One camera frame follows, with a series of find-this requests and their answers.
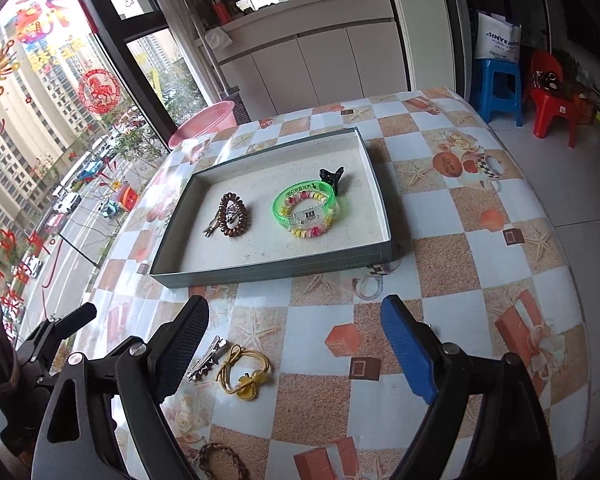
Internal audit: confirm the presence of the brown braided hair tie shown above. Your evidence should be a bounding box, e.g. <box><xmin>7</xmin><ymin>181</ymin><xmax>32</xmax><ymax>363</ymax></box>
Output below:
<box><xmin>196</xmin><ymin>441</ymin><xmax>251</xmax><ymax>480</ymax></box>

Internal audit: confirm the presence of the red horse window sticker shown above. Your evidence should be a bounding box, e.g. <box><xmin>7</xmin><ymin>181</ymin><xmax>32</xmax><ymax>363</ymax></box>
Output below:
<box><xmin>78</xmin><ymin>69</ymin><xmax>121</xmax><ymax>115</ymax></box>

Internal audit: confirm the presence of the brown coil hair tie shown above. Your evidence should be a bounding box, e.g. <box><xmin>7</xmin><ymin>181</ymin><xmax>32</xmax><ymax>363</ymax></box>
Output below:
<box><xmin>216</xmin><ymin>191</ymin><xmax>251</xmax><ymax>238</ymax></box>

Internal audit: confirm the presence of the colourful character window sticker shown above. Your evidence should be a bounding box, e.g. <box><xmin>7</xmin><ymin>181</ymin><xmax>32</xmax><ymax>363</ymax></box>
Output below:
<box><xmin>14</xmin><ymin>2</ymin><xmax>71</xmax><ymax>46</ymax></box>

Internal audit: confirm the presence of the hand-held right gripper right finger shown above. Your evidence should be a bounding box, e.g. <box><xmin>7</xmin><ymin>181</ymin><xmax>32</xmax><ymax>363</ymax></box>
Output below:
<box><xmin>379</xmin><ymin>294</ymin><xmax>558</xmax><ymax>480</ymax></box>

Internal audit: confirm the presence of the black claw hair clip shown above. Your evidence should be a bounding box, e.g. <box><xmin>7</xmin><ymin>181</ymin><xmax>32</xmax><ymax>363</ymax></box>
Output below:
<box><xmin>318</xmin><ymin>165</ymin><xmax>350</xmax><ymax>196</ymax></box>

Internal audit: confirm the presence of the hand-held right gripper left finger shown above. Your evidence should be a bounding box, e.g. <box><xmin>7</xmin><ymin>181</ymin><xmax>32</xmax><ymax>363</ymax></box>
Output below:
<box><xmin>30</xmin><ymin>294</ymin><xmax>211</xmax><ymax>480</ymax></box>

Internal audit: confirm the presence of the colourful bead bracelet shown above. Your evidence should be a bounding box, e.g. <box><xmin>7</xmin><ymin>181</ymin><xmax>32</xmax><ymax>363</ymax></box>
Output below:
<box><xmin>281</xmin><ymin>187</ymin><xmax>337</xmax><ymax>239</ymax></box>

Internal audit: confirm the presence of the green translucent bracelet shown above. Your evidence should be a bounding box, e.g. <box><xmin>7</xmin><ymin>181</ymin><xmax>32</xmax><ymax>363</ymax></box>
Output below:
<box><xmin>271</xmin><ymin>180</ymin><xmax>340</xmax><ymax>231</ymax></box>

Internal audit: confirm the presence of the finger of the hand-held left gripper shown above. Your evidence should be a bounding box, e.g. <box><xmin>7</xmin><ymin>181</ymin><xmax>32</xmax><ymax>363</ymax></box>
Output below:
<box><xmin>14</xmin><ymin>302</ymin><xmax>98</xmax><ymax>391</ymax></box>

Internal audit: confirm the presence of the white cloth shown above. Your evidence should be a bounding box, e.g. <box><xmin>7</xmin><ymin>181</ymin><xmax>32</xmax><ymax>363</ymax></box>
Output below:
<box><xmin>204</xmin><ymin>27</ymin><xmax>232</xmax><ymax>50</ymax></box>

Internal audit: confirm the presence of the red calligraphy window sticker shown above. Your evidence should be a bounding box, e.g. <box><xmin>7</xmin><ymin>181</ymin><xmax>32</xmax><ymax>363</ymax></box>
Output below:
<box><xmin>0</xmin><ymin>225</ymin><xmax>61</xmax><ymax>341</ymax></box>

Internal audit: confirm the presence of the silver rhinestone claw clip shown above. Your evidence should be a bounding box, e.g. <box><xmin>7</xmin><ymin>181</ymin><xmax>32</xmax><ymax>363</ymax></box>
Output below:
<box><xmin>220</xmin><ymin>199</ymin><xmax>245</xmax><ymax>226</ymax></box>

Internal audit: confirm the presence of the grey-green shallow box tray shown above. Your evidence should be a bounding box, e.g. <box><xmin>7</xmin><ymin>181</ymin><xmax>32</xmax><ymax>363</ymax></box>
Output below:
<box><xmin>149</xmin><ymin>126</ymin><xmax>402</xmax><ymax>289</ymax></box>

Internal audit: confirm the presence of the white counter cabinet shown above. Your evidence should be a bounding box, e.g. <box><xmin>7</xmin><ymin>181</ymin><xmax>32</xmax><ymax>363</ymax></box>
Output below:
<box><xmin>195</xmin><ymin>0</ymin><xmax>411</xmax><ymax>116</ymax></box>

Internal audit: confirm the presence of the pink plastic basin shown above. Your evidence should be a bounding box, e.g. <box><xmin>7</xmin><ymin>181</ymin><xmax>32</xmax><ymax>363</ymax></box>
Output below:
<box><xmin>167</xmin><ymin>101</ymin><xmax>237</xmax><ymax>150</ymax></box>

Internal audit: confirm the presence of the metal zigzag hair clip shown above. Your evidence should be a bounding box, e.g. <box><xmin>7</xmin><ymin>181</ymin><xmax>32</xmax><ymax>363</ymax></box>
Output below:
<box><xmin>186</xmin><ymin>335</ymin><xmax>229</xmax><ymax>382</ymax></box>

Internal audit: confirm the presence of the white shopping bag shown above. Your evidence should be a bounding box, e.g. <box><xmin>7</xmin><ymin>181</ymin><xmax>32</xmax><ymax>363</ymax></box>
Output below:
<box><xmin>474</xmin><ymin>10</ymin><xmax>522</xmax><ymax>64</ymax></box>

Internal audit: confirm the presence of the red lantern window sticker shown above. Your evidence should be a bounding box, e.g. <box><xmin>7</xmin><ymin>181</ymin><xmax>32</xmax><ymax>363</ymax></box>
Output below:
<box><xmin>111</xmin><ymin>180</ymin><xmax>140</xmax><ymax>211</ymax></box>

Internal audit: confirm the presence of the red plastic chair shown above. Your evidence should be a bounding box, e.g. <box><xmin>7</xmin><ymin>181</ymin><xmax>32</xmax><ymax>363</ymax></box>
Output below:
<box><xmin>524</xmin><ymin>49</ymin><xmax>588</xmax><ymax>148</ymax></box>

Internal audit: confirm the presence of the yellow hair tie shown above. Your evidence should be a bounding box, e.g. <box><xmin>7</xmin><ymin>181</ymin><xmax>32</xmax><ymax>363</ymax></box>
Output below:
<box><xmin>216</xmin><ymin>344</ymin><xmax>272</xmax><ymax>402</ymax></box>

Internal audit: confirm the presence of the blue plastic stool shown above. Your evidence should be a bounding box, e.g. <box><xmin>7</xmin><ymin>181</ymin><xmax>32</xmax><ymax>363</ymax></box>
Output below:
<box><xmin>469</xmin><ymin>58</ymin><xmax>524</xmax><ymax>127</ymax></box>

